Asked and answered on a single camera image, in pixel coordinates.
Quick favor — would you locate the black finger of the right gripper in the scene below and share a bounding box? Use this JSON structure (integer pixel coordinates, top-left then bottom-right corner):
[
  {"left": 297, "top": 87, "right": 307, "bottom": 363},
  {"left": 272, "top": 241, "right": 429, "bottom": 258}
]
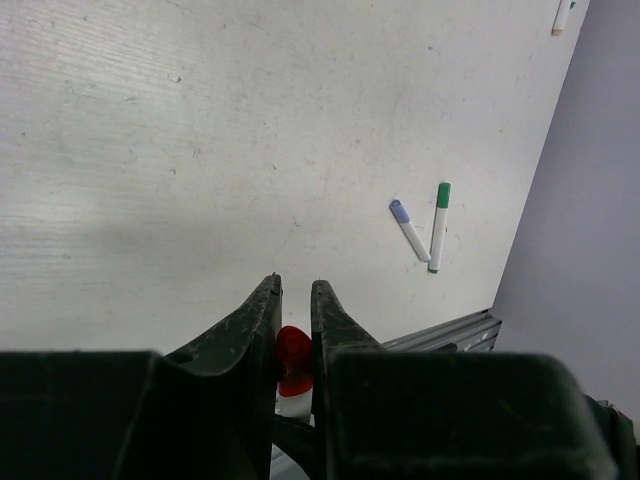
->
[{"left": 272, "top": 415, "right": 325, "bottom": 480}]

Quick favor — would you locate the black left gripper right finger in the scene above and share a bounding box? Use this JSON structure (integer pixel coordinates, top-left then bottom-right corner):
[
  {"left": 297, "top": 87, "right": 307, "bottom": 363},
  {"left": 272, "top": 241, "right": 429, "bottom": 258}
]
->
[{"left": 311, "top": 280, "right": 618, "bottom": 479}]

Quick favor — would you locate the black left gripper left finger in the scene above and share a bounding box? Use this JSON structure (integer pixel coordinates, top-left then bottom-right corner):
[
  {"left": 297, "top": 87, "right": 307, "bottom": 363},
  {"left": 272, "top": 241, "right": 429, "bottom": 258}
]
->
[{"left": 113, "top": 274, "right": 283, "bottom": 479}]

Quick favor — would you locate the red cap marker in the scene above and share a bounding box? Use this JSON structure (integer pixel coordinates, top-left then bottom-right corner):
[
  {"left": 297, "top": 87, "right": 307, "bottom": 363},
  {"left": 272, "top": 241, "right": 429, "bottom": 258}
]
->
[{"left": 276, "top": 325, "right": 314, "bottom": 424}]

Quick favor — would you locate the green cap marker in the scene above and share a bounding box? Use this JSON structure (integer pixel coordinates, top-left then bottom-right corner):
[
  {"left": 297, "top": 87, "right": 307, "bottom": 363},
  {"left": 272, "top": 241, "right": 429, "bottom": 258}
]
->
[{"left": 428, "top": 182, "right": 451, "bottom": 274}]

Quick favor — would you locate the lavender cap marker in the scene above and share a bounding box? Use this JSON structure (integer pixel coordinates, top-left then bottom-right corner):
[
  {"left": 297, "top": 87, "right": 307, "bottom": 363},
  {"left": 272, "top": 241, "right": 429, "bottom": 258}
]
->
[{"left": 389, "top": 199, "right": 431, "bottom": 263}]

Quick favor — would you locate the orange cap marker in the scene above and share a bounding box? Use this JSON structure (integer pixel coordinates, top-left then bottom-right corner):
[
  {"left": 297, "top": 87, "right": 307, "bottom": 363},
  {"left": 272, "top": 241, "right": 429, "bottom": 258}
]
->
[{"left": 551, "top": 0, "right": 574, "bottom": 36}]

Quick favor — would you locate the aluminium table frame rail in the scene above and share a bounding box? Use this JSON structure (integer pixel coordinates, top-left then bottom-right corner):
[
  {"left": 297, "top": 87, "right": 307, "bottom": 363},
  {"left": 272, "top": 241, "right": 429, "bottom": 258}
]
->
[{"left": 383, "top": 310, "right": 502, "bottom": 352}]

